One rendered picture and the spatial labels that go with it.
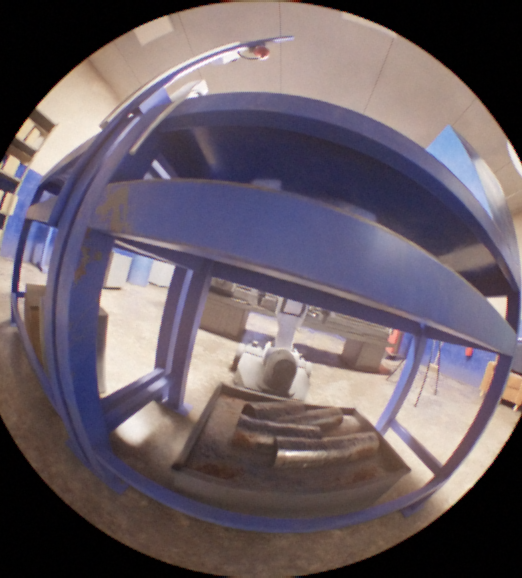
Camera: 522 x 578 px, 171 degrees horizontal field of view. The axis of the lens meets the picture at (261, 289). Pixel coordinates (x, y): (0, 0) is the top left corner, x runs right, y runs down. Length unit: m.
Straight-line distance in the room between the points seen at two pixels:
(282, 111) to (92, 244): 0.29
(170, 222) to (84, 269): 0.17
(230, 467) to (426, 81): 3.34
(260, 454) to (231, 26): 3.41
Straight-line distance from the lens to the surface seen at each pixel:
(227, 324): 2.16
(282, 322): 1.12
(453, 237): 0.54
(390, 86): 2.96
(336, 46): 2.82
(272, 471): 0.43
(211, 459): 0.41
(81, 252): 0.27
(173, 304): 0.69
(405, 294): 0.16
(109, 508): 0.62
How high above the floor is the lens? 0.59
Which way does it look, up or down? 2 degrees up
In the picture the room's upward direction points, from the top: 16 degrees clockwise
